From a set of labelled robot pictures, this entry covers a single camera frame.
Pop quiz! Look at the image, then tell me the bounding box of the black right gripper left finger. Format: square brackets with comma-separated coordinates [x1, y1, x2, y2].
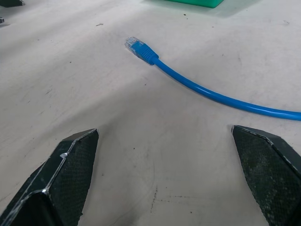
[0, 128, 99, 226]

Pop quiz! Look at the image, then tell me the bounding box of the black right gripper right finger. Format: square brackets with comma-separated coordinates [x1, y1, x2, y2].
[230, 125, 301, 226]

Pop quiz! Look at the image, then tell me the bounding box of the black robot gripper part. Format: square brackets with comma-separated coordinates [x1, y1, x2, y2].
[0, 0, 25, 8]

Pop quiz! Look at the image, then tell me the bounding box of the green plastic box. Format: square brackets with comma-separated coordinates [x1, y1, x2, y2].
[162, 0, 226, 9]

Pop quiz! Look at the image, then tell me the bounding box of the blue Ethernet cable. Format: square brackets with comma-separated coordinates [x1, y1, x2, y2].
[124, 36, 301, 121]

